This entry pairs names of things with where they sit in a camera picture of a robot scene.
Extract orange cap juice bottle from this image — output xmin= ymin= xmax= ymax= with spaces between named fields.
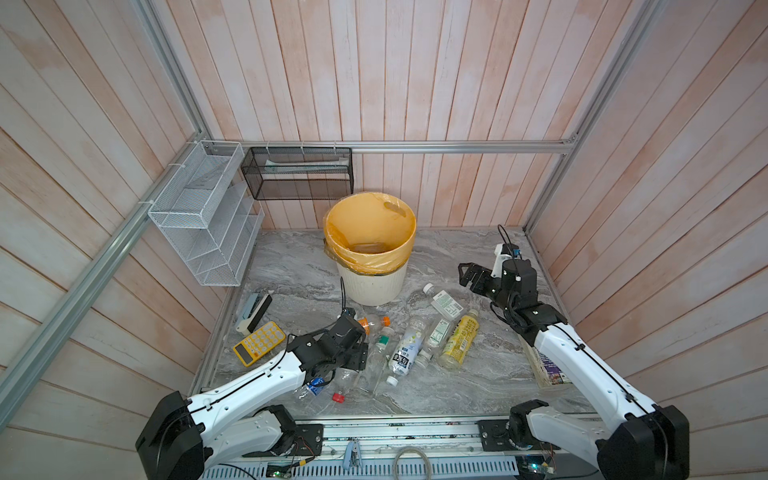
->
xmin=358 ymin=316 xmax=391 ymax=336

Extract green cap clear bottle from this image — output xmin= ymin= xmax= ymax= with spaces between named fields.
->
xmin=356 ymin=334 xmax=391 ymax=394

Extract black white label bottle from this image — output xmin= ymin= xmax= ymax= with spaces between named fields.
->
xmin=385 ymin=320 xmax=427 ymax=387

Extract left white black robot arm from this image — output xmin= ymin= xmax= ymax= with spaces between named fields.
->
xmin=135 ymin=308 xmax=370 ymax=479

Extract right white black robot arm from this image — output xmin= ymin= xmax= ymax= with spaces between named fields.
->
xmin=458 ymin=243 xmax=690 ymax=479

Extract cream plastic waste bin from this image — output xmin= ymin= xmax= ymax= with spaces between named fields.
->
xmin=336 ymin=262 xmax=408 ymax=307

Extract yellow bin liner bag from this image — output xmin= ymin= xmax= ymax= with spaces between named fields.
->
xmin=323 ymin=192 xmax=417 ymax=276

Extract blue label crushed bottle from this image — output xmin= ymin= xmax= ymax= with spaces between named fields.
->
xmin=293 ymin=377 xmax=327 ymax=403

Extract green label clear bottle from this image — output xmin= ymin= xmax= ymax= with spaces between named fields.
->
xmin=422 ymin=283 xmax=464 ymax=321

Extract small green label bottle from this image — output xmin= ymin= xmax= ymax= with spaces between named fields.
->
xmin=415 ymin=319 xmax=453 ymax=368

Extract yellow label tea bottle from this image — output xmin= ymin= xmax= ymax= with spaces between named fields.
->
xmin=438 ymin=309 xmax=479 ymax=370

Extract yellow calculator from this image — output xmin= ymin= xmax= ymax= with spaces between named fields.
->
xmin=233 ymin=321 xmax=286 ymax=367

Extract black white stapler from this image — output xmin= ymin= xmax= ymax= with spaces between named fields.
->
xmin=236 ymin=291 xmax=272 ymax=337

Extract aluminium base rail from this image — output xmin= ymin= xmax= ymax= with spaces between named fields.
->
xmin=149 ymin=412 xmax=601 ymax=464

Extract white wire mesh shelf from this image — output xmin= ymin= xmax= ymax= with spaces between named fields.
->
xmin=149 ymin=141 xmax=264 ymax=287

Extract black wire mesh basket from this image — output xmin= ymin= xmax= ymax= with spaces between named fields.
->
xmin=241 ymin=146 xmax=355 ymax=201

